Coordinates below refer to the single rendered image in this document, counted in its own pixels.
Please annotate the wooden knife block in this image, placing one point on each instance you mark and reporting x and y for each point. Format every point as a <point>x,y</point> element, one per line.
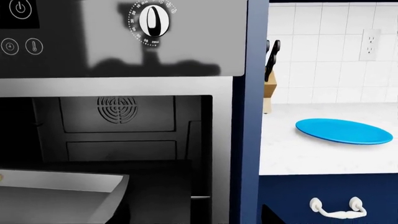
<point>269,92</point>

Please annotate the white timer knob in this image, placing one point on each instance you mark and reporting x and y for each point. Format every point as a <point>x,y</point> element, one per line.
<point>154,21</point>

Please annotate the silver built-in oven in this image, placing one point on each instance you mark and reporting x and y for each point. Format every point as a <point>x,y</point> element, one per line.
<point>199,84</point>

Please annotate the grey metal baking tray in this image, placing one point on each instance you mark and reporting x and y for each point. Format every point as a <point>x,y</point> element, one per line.
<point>62,196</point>

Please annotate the navy blue cabinet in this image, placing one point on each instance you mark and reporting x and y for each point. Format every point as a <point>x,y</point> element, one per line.
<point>311,198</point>

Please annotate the blue oval plate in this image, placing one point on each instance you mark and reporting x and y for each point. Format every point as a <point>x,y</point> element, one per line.
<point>342,132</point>

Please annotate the white wall power outlet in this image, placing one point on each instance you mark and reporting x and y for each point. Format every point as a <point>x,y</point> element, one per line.
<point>370,44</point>

